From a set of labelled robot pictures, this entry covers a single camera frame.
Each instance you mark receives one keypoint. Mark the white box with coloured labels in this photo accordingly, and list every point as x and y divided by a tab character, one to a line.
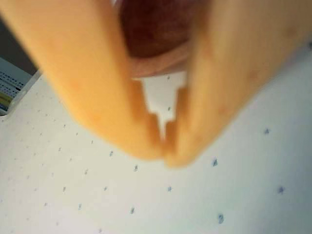
12	83

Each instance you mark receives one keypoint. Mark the white dotted paper mat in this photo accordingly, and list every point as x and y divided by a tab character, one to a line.
146	195

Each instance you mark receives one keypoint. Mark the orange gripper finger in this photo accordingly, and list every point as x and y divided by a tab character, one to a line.
231	61
80	63

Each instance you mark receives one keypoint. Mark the red-brown bowl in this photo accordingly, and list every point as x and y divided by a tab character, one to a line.
153	31

